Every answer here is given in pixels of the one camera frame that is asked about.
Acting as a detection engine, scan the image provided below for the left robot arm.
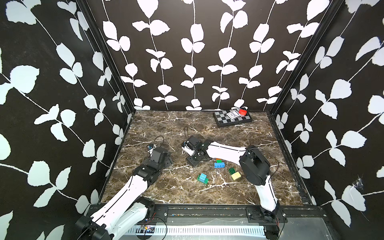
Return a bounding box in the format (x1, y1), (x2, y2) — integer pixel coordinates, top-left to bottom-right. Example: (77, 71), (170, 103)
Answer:
(76, 147), (172, 240)

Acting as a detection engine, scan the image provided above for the long green lego brick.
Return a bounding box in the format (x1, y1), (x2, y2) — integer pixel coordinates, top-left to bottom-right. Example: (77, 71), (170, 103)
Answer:
(197, 176), (209, 185)

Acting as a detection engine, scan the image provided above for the cyan lego brick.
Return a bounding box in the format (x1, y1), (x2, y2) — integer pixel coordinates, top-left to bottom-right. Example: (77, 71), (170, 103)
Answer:
(199, 174), (207, 182)

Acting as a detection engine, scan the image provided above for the black mounting rail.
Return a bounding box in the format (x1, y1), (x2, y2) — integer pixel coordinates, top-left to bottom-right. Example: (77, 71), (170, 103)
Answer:
(154, 204), (327, 225)

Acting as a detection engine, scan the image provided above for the red block on chessboard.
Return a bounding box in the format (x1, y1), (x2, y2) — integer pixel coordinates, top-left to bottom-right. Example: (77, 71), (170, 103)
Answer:
(239, 109), (247, 116)

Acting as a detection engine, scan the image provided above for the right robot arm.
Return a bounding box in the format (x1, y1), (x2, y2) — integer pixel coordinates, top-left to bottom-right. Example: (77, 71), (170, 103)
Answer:
(182, 136), (279, 215)

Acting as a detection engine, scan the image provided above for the dark green lego brick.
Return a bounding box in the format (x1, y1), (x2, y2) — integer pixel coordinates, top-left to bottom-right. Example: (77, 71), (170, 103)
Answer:
(229, 168), (237, 175)

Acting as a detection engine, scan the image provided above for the small circuit board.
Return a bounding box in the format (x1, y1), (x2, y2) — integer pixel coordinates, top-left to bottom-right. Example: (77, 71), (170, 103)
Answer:
(136, 226), (156, 235)

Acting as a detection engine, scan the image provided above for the white perforated strip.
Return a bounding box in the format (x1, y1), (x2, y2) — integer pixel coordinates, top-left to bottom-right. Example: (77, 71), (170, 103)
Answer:
(126, 225), (266, 238)

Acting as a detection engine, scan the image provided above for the long blue lego brick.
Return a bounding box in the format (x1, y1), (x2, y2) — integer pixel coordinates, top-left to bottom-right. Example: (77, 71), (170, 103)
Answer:
(214, 162), (226, 169)

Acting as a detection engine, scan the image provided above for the black white chessboard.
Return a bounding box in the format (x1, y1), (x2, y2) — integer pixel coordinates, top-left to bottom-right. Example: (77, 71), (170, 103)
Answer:
(213, 109), (253, 128)

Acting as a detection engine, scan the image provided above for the playing card deck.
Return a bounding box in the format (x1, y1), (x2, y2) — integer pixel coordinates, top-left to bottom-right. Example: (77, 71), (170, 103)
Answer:
(227, 110), (242, 120)

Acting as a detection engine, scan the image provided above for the cream lego brick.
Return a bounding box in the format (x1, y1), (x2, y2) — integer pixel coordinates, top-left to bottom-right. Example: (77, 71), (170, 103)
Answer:
(231, 172), (242, 181)

